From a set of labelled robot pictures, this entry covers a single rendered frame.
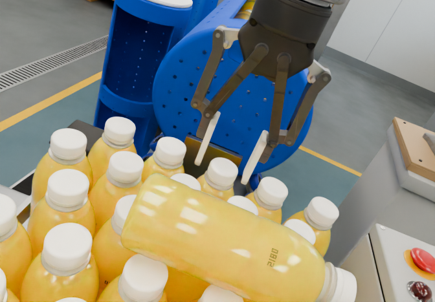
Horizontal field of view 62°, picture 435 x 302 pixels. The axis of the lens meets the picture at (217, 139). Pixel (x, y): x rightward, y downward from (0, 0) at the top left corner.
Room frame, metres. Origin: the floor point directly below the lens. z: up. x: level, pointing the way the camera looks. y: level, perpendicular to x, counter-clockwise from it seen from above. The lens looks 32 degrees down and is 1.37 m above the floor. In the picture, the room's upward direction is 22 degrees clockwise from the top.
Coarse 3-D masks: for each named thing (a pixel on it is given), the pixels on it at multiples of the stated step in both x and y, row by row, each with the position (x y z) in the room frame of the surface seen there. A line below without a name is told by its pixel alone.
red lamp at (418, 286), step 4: (412, 284) 0.31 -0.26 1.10; (416, 284) 0.30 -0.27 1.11; (420, 284) 0.31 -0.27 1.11; (424, 284) 0.31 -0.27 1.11; (412, 288) 0.30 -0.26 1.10; (416, 288) 0.30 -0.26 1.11; (420, 288) 0.30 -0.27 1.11; (424, 288) 0.30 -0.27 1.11; (428, 288) 0.30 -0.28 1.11; (416, 292) 0.30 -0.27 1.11; (420, 292) 0.30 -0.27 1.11; (424, 292) 0.30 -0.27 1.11; (428, 292) 0.30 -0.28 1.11; (420, 296) 0.29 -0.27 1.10; (424, 296) 0.29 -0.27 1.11; (428, 296) 0.29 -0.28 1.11; (424, 300) 0.29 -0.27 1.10; (428, 300) 0.29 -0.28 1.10
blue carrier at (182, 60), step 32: (224, 0) 0.98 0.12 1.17; (192, 32) 0.58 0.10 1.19; (192, 64) 0.56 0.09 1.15; (224, 64) 0.56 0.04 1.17; (160, 96) 0.56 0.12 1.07; (192, 96) 0.56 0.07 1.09; (256, 96) 0.56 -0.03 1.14; (288, 96) 0.56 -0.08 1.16; (160, 128) 0.56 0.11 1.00; (192, 128) 0.56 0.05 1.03; (224, 128) 0.56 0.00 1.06; (256, 128) 0.56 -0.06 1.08
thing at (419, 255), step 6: (414, 252) 0.36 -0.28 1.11; (420, 252) 0.36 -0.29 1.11; (426, 252) 0.36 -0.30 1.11; (414, 258) 0.35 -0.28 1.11; (420, 258) 0.35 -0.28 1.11; (426, 258) 0.35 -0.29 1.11; (432, 258) 0.36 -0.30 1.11; (420, 264) 0.34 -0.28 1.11; (426, 264) 0.34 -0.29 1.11; (432, 264) 0.35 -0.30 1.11; (426, 270) 0.34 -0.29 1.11; (432, 270) 0.34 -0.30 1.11
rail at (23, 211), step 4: (28, 200) 0.32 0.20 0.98; (24, 204) 0.31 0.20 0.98; (28, 204) 0.31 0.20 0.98; (20, 208) 0.30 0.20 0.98; (24, 208) 0.30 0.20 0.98; (28, 208) 0.31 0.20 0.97; (20, 212) 0.30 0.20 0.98; (24, 212) 0.30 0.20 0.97; (28, 212) 0.31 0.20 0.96; (16, 216) 0.29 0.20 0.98; (20, 216) 0.29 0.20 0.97; (24, 216) 0.30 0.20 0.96; (28, 216) 0.31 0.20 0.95; (20, 220) 0.30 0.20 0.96; (24, 220) 0.30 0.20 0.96
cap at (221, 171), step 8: (216, 160) 0.39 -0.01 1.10; (224, 160) 0.40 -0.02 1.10; (208, 168) 0.38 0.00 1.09; (216, 168) 0.37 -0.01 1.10; (224, 168) 0.38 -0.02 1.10; (232, 168) 0.39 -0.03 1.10; (208, 176) 0.37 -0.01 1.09; (216, 176) 0.37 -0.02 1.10; (224, 176) 0.37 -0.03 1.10; (232, 176) 0.37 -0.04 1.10; (224, 184) 0.37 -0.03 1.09
